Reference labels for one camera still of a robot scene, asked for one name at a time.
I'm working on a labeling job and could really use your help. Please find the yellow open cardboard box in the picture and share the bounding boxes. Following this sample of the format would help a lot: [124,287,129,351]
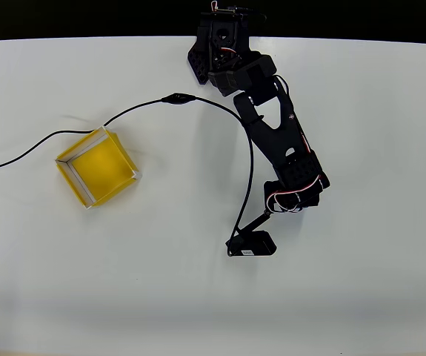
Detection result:
[53,125,142,209]

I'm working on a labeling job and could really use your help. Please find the black camera on mount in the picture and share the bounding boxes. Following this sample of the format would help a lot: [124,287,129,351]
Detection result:
[225,209,278,258]

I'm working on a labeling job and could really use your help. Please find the black camera cable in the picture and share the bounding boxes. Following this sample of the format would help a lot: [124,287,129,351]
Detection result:
[0,92,256,258]

